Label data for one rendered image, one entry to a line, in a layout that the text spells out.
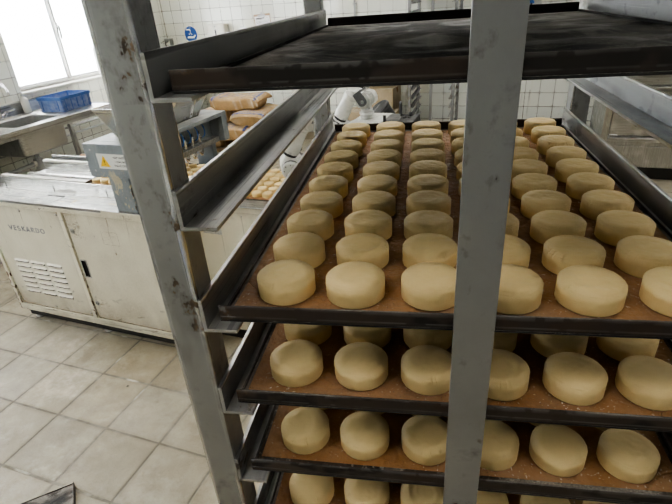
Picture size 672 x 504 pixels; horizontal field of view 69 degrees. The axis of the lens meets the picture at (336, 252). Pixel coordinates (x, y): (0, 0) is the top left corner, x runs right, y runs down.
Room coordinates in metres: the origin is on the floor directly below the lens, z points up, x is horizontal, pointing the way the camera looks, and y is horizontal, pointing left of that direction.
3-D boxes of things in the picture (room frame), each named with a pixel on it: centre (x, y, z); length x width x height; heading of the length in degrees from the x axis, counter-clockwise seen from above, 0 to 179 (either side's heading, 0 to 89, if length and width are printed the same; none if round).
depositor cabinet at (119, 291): (2.74, 1.29, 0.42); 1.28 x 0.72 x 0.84; 67
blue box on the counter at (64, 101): (5.08, 2.56, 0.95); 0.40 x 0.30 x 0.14; 161
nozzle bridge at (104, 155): (2.56, 0.85, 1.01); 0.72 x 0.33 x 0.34; 157
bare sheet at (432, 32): (0.59, -0.15, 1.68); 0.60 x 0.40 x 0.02; 169
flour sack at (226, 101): (6.28, 1.05, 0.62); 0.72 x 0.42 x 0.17; 74
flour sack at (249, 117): (6.17, 0.85, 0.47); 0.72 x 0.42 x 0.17; 163
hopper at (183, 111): (2.56, 0.85, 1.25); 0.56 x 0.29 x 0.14; 157
